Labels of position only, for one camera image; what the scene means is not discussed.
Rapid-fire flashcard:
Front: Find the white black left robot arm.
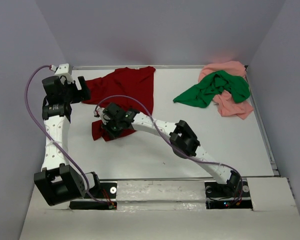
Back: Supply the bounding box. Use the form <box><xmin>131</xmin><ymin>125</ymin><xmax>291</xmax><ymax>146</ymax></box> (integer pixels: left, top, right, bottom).
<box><xmin>33</xmin><ymin>75</ymin><xmax>101</xmax><ymax>206</ymax></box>

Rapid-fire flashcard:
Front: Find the pink t-shirt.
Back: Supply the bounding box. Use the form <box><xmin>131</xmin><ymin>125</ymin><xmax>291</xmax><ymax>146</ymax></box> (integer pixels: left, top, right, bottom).
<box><xmin>198</xmin><ymin>60</ymin><xmax>254</xmax><ymax>120</ymax></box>

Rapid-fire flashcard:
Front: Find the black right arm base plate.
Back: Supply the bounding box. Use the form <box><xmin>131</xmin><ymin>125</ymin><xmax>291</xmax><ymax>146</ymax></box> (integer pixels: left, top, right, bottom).
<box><xmin>204</xmin><ymin>179</ymin><xmax>253</xmax><ymax>210</ymax></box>

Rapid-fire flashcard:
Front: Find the green t-shirt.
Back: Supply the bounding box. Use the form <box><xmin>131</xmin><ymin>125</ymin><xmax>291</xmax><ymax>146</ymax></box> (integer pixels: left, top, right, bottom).
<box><xmin>173</xmin><ymin>70</ymin><xmax>251</xmax><ymax>108</ymax></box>

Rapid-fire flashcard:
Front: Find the aluminium right table rail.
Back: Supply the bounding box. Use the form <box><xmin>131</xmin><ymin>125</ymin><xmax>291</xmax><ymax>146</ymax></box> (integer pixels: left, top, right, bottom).
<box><xmin>244</xmin><ymin>65</ymin><xmax>281</xmax><ymax>177</ymax></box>

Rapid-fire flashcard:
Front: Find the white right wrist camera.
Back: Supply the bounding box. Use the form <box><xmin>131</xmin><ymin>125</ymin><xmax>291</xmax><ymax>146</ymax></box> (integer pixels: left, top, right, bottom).
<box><xmin>94</xmin><ymin>108</ymin><xmax>111</xmax><ymax>125</ymax></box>

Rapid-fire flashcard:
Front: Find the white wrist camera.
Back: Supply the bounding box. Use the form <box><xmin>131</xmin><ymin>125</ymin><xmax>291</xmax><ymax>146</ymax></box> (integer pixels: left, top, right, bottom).
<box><xmin>94</xmin><ymin>108</ymin><xmax>111</xmax><ymax>125</ymax></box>
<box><xmin>49</xmin><ymin>63</ymin><xmax>75</xmax><ymax>85</ymax></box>

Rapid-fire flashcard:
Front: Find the white front cover board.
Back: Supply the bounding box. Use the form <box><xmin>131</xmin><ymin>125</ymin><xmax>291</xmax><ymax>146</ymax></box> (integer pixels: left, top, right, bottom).
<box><xmin>20</xmin><ymin>177</ymin><xmax>300</xmax><ymax>240</ymax></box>

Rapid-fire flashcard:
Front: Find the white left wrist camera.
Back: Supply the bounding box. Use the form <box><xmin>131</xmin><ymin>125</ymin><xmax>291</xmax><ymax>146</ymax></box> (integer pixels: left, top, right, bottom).
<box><xmin>49</xmin><ymin>63</ymin><xmax>75</xmax><ymax>85</ymax></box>

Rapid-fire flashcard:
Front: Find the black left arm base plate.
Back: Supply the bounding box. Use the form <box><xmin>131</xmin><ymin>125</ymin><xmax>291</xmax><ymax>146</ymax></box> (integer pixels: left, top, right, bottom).
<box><xmin>69</xmin><ymin>181</ymin><xmax>118</xmax><ymax>211</ymax></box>

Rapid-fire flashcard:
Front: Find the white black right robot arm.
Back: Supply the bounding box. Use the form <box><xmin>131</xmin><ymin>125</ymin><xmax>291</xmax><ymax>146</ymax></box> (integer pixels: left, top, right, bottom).
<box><xmin>94</xmin><ymin>102</ymin><xmax>243</xmax><ymax>196</ymax></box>

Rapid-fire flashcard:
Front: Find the red t-shirt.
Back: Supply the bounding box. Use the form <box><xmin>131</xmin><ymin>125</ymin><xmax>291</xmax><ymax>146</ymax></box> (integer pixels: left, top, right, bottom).
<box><xmin>81</xmin><ymin>66</ymin><xmax>156</xmax><ymax>143</ymax></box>

